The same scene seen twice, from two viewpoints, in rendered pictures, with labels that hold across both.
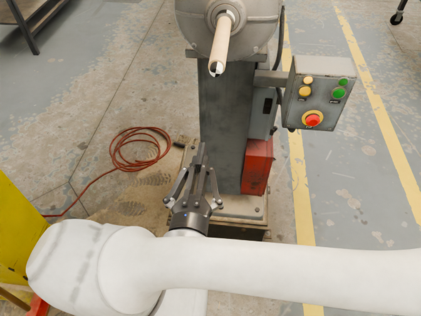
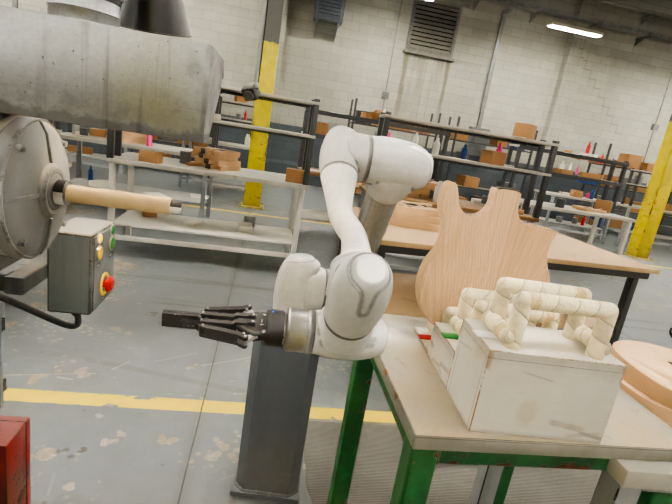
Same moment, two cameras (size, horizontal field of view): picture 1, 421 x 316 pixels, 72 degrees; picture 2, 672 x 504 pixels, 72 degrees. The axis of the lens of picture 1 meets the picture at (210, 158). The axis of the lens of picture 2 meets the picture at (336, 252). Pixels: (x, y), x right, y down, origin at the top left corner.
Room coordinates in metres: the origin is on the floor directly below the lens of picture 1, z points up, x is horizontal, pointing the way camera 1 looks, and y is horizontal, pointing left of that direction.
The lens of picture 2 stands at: (0.42, 0.90, 1.44)
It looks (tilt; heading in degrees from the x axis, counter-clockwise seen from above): 14 degrees down; 254
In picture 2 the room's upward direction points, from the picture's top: 9 degrees clockwise
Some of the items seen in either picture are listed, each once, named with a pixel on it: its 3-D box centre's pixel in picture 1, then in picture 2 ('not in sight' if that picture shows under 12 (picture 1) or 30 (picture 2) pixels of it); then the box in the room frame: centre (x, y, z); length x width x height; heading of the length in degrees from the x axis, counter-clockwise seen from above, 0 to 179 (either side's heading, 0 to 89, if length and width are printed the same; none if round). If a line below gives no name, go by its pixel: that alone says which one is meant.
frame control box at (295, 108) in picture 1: (301, 88); (48, 275); (0.77, -0.29, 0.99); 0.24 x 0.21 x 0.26; 174
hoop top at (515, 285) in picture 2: not in sight; (544, 290); (-0.25, 0.16, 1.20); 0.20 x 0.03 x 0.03; 170
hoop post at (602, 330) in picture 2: not in sight; (601, 333); (-0.32, 0.26, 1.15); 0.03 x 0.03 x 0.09
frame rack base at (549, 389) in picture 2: not in sight; (529, 378); (-0.24, 0.20, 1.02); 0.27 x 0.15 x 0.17; 171
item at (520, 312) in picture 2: not in sight; (517, 323); (-0.15, 0.23, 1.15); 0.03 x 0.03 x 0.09
